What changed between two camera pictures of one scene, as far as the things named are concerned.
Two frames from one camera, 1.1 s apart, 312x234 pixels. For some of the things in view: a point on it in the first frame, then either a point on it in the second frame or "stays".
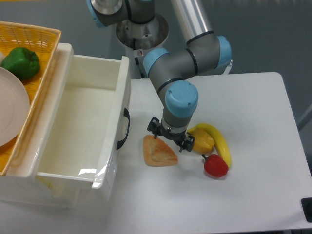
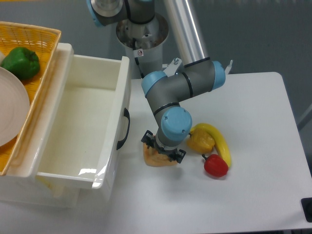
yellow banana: [219, 141] stays
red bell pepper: [215, 165] stays
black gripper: [187, 144] → [149, 139]
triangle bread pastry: [157, 152] stays
